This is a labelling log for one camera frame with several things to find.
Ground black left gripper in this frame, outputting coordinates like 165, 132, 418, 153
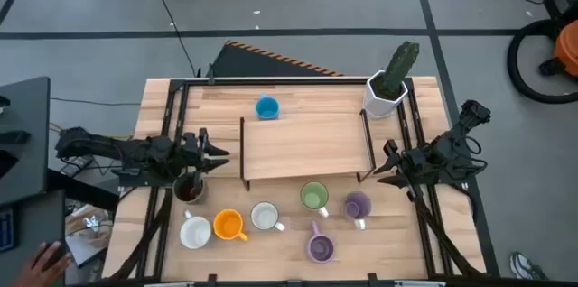
180, 127, 230, 198

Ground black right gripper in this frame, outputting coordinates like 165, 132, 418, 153
373, 139, 430, 202

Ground dark speckled teal mug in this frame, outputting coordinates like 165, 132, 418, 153
172, 171, 208, 206

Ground purple ribbed mug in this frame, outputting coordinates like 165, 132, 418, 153
343, 190, 373, 232

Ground orange yellow mug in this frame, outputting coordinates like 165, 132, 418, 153
212, 208, 249, 242

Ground light blue faceted mug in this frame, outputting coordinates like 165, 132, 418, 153
255, 92, 281, 121

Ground white mug blue leaf pattern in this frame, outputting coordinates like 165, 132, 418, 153
249, 200, 287, 233

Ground plain white mug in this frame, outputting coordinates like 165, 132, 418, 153
179, 208, 212, 250

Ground green and white mug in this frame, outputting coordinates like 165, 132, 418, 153
300, 181, 331, 219

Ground lilac bubble mug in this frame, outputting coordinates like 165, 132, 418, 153
305, 219, 336, 264

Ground white hexagonal plant pot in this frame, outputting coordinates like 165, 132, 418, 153
362, 69, 410, 120

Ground wooden shelf riser black legs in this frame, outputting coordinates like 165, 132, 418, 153
238, 108, 377, 192

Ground black ramp orange striped edge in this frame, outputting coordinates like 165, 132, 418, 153
210, 39, 344, 79

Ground green cactus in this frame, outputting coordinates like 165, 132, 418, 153
381, 41, 421, 98

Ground black power adapter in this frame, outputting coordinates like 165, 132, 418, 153
58, 154, 95, 179

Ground cardboard box with papers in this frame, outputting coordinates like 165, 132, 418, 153
64, 203, 114, 270

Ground orange black vacuum cleaner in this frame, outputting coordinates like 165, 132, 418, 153
506, 18, 578, 106

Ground person's shoe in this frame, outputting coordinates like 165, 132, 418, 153
508, 251, 550, 282

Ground dark grey desk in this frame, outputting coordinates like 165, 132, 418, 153
0, 190, 67, 287
0, 76, 51, 207

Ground black handheld device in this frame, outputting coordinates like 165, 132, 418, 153
0, 129, 32, 146

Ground person's hand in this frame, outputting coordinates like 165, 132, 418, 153
8, 240, 73, 287

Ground smartphone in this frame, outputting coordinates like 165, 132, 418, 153
0, 149, 19, 179

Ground black metal rig frame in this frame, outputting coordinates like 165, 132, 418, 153
107, 77, 500, 286

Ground black floor cable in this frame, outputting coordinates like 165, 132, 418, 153
144, 0, 200, 77
49, 96, 142, 107

